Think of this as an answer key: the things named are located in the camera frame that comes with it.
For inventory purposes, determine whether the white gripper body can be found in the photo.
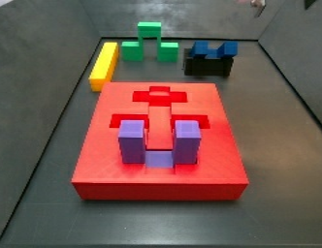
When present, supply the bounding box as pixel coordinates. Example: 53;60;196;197
238;0;266;17

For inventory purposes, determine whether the black slotted holder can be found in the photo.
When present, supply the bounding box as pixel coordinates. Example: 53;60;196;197
183;48;234;78

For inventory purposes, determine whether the purple U-shaped block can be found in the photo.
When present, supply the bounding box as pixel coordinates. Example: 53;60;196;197
119;120;202;169

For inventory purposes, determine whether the blue U-shaped block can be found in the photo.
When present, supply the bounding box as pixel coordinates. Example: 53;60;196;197
190;41;238;59

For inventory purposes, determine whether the yellow long bar block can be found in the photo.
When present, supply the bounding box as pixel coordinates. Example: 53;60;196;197
89;42;119;92

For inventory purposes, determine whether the red fixture base block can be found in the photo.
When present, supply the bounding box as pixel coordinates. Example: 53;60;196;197
72;82;250;201

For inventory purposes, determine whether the green arch block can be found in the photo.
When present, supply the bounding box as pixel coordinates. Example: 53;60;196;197
121;21;180;62

